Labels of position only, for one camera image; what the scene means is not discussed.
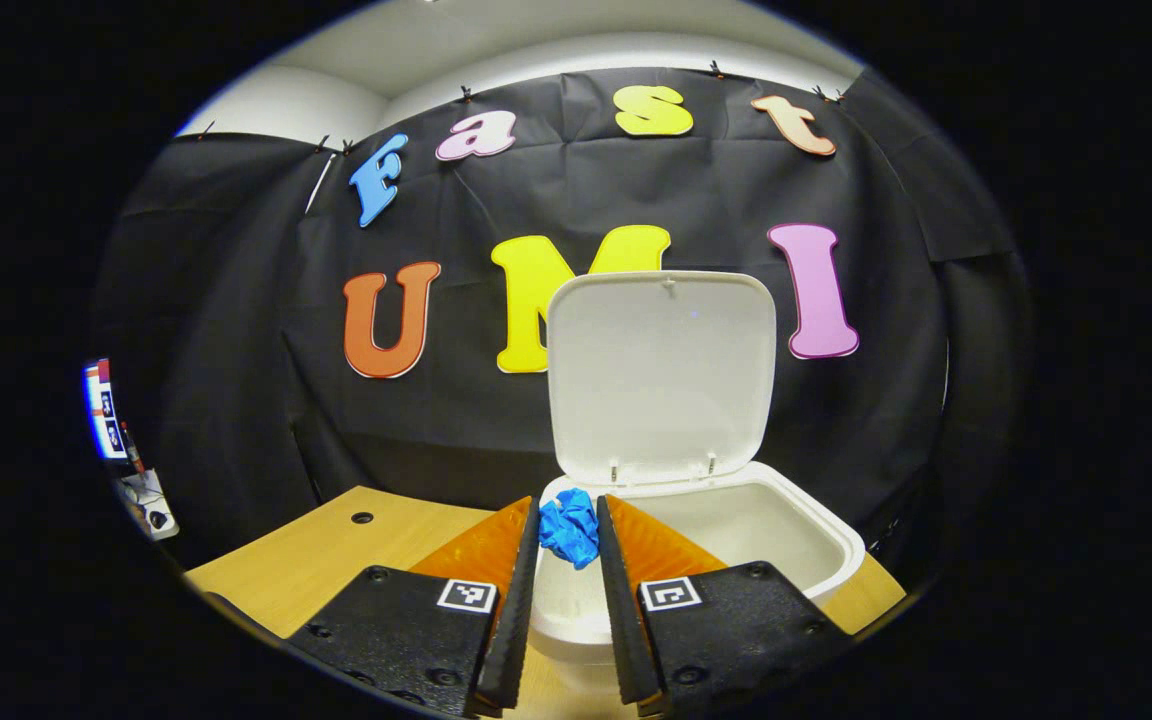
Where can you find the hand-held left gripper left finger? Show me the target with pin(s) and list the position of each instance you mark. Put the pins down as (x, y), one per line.
(521, 610)

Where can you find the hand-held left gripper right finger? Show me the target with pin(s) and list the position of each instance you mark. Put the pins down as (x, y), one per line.
(616, 610)

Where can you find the blue paper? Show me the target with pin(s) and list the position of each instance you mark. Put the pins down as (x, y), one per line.
(570, 530)

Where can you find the white desktop garbage bin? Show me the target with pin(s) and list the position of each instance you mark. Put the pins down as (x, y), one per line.
(661, 380)

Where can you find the wooden desktop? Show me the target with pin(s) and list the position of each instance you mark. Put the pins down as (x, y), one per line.
(336, 560)

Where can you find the black backdrop cloth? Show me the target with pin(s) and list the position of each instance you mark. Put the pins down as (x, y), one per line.
(236, 350)

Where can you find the white side desk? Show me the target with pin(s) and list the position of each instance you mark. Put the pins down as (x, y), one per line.
(141, 495)

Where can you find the small red object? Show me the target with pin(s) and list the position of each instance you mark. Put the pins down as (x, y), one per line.
(132, 450)

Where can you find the computer monitor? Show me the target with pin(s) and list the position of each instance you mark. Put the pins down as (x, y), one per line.
(106, 410)

